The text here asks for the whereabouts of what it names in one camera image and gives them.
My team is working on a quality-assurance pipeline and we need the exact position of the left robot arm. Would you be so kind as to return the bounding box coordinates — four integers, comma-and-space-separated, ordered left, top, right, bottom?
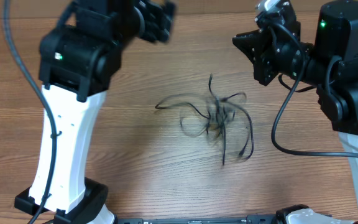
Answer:
3, 0, 176, 223

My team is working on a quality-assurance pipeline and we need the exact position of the black USB cable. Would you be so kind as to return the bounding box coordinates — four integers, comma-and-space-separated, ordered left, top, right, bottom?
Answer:
154, 73, 255, 167
178, 91, 255, 161

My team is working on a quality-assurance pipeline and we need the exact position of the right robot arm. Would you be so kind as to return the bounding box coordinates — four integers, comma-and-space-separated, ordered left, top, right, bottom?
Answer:
232, 1, 358, 207

